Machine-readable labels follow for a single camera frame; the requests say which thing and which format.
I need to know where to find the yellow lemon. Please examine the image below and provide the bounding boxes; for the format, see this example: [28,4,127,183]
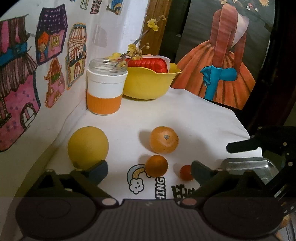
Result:
[67,126,109,170]

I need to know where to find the metal baking tray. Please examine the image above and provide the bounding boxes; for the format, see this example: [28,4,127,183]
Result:
[220,158,279,184]

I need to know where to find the red cherry tomato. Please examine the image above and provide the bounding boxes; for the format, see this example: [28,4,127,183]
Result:
[180,165,194,181]

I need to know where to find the small orange tangerine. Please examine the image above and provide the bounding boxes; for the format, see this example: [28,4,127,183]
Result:
[145,155,168,178]

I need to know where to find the large orange mandarin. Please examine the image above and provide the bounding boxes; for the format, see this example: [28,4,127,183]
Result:
[149,126,179,154]

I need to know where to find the white printed tablecloth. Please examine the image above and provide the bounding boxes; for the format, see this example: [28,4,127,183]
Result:
[73,89,261,201]

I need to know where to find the girl in orange dress poster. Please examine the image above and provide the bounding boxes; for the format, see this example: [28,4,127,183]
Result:
[171,1,275,109]

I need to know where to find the white orange glass jar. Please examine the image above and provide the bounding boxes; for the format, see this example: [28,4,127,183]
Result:
[86,58,128,115]

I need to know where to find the yellow plastic bowl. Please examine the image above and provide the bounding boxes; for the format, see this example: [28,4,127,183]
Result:
[107,52,183,100]

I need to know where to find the red plastic mold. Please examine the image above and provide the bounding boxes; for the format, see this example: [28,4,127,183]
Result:
[127,57,169,73]

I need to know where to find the yellow flower twig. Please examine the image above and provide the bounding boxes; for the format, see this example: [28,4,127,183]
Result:
[114,15,166,68]

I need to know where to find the colourful houses drawing paper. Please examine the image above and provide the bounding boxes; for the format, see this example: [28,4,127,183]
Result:
[1,1,121,161]

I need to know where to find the brown wooden frame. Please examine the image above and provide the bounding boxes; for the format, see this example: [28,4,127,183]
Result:
[139,0,172,55]

